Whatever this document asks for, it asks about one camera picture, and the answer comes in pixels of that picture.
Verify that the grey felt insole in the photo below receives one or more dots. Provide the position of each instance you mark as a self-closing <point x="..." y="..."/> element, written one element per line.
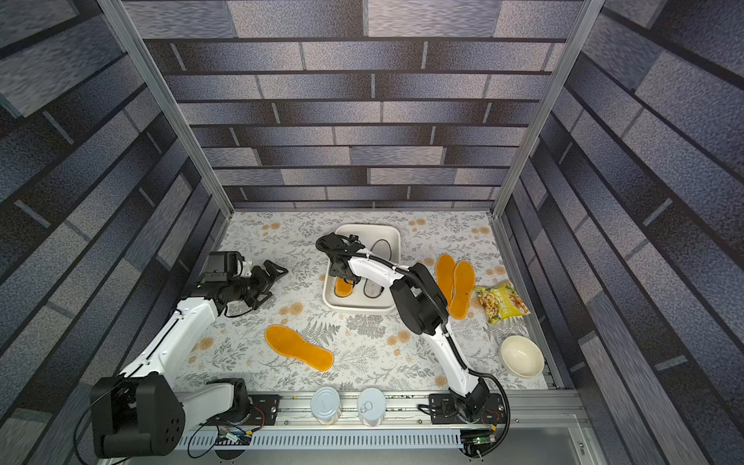
<point x="382" y="249"/>

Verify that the orange fuzzy insole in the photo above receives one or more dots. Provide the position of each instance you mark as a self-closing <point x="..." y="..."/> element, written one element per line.
<point x="464" y="283"/>
<point x="290" y="344"/>
<point x="445" y="275"/>
<point x="343" y="288"/>

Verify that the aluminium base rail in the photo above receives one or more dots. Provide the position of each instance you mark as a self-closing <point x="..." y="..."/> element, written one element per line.
<point x="533" y="420"/>

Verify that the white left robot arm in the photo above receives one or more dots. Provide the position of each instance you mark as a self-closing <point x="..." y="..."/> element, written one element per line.
<point x="138" y="412"/>

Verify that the silver tin can right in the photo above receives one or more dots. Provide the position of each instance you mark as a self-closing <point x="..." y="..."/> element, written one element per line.
<point x="372" y="407"/>

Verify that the silver tin can left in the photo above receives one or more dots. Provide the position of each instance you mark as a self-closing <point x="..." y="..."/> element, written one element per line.
<point x="326" y="406"/>

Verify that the white plastic storage box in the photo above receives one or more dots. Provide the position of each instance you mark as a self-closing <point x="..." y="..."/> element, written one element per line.
<point x="357" y="302"/>

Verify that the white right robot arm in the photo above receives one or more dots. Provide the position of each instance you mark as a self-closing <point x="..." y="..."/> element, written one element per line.
<point x="420" y="305"/>

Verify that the white bowl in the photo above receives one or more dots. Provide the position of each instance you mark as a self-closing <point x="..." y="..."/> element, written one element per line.
<point x="522" y="356"/>

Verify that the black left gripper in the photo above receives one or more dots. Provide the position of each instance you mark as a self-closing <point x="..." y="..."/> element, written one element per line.
<point x="264" y="280"/>

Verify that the yellow-green snack bag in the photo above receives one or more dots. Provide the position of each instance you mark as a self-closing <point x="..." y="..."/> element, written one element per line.
<point x="501" y="302"/>

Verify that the silver tin can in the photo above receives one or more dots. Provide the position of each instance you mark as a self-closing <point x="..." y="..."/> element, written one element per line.
<point x="372" y="407"/>
<point x="326" y="406"/>

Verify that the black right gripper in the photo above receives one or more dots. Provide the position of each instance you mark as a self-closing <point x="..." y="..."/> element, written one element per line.
<point x="338" y="256"/>

